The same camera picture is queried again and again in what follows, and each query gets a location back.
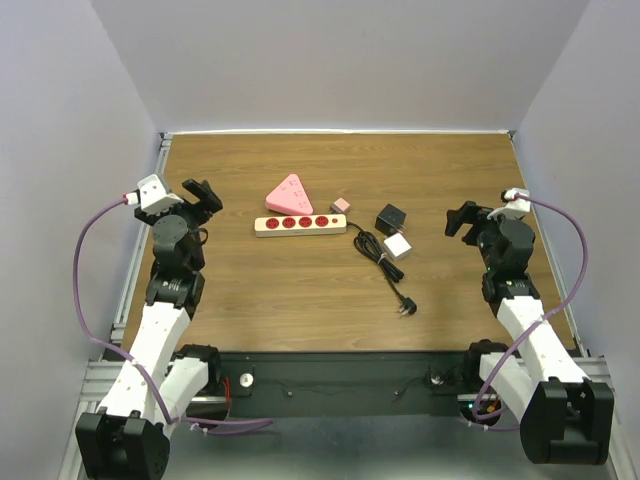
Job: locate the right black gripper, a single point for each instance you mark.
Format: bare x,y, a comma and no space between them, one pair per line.
467,214

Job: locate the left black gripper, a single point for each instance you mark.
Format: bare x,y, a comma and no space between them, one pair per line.
207,205

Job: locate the white USB charger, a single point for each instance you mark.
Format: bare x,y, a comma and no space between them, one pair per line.
396,246

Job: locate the black cube socket adapter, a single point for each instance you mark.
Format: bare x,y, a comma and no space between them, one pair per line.
390,220

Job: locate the pink triangular power socket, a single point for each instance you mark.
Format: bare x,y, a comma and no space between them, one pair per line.
289,198

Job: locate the white red power strip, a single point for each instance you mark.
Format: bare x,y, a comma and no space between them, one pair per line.
292,226

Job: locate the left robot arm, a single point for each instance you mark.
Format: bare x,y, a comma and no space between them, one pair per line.
128,436

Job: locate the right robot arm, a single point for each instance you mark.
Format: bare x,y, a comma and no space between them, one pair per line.
563,416

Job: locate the small pink charger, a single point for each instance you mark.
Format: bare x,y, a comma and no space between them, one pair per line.
340,206

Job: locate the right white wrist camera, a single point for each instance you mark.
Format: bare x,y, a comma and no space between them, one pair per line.
516,205

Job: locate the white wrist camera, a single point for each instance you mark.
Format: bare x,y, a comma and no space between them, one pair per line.
516,205
153,195

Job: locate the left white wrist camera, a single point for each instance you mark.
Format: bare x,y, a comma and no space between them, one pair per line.
153,195

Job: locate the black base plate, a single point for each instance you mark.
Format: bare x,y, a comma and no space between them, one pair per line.
337,384

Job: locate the aluminium frame rail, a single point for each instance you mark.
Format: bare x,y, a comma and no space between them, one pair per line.
93,390

